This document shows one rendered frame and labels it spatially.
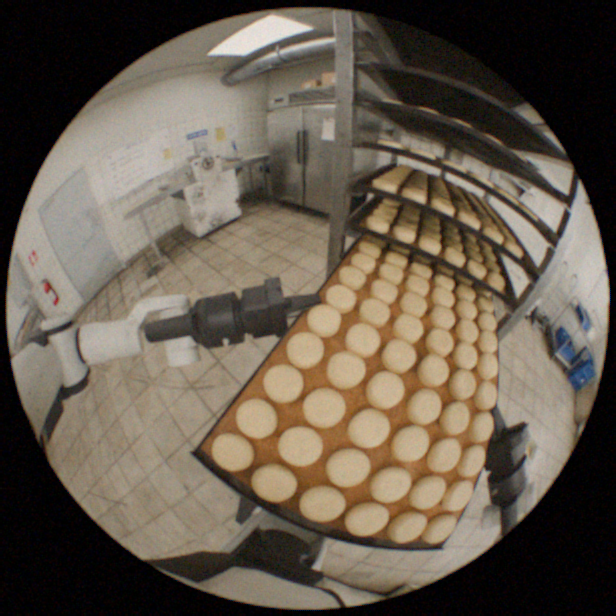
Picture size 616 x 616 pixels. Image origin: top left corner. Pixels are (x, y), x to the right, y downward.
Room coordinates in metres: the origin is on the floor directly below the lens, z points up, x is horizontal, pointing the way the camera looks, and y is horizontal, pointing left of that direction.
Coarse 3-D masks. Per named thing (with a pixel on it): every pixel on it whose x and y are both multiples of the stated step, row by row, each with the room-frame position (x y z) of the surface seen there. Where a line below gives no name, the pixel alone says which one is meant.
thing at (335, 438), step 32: (384, 256) 0.37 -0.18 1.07; (352, 320) 0.19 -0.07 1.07; (416, 352) 0.12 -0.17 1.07; (480, 352) 0.11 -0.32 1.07; (256, 384) 0.08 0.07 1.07; (320, 384) 0.08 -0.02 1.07; (416, 384) 0.07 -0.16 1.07; (448, 384) 0.06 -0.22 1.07; (288, 416) 0.04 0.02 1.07; (352, 416) 0.04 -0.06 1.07; (256, 448) -0.01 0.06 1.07; (352, 448) -0.01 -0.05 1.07; (384, 448) -0.01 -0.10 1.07; (320, 480) -0.05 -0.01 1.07; (416, 480) -0.07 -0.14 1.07; (448, 480) -0.09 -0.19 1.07; (448, 512) -0.16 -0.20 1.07
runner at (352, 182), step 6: (396, 162) 0.86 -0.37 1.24; (378, 168) 0.56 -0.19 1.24; (384, 168) 0.64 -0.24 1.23; (390, 168) 0.74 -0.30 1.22; (360, 174) 0.42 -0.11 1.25; (366, 174) 0.46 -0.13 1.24; (372, 174) 0.51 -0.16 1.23; (378, 174) 0.57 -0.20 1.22; (348, 180) 0.36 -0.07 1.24; (354, 180) 0.39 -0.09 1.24; (360, 180) 0.42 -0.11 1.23; (366, 180) 0.46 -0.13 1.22; (348, 186) 0.36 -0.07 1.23; (354, 186) 0.39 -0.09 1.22; (348, 192) 0.36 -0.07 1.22; (354, 192) 0.37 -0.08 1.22; (360, 192) 0.37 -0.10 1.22
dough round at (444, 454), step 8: (440, 440) -0.02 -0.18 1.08; (448, 440) -0.02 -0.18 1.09; (456, 440) -0.03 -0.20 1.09; (432, 448) -0.03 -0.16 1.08; (440, 448) -0.03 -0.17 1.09; (448, 448) -0.04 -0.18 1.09; (456, 448) -0.04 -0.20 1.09; (432, 456) -0.04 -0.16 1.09; (440, 456) -0.04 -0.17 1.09; (448, 456) -0.05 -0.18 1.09; (456, 456) -0.05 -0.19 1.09; (432, 464) -0.05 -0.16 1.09; (440, 464) -0.06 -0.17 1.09; (448, 464) -0.06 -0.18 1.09
